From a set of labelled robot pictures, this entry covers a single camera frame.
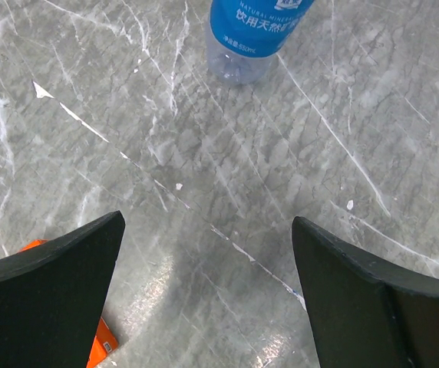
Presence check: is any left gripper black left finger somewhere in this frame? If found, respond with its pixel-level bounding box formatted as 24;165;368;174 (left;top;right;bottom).
0;211;125;367

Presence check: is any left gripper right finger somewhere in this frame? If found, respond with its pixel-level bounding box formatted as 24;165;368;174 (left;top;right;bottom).
292;217;439;367

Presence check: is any blue label water bottle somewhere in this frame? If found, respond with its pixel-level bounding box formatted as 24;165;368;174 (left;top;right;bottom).
205;0;313;85

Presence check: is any orange razor box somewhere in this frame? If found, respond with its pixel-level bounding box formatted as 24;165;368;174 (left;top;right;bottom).
18;238;120;368

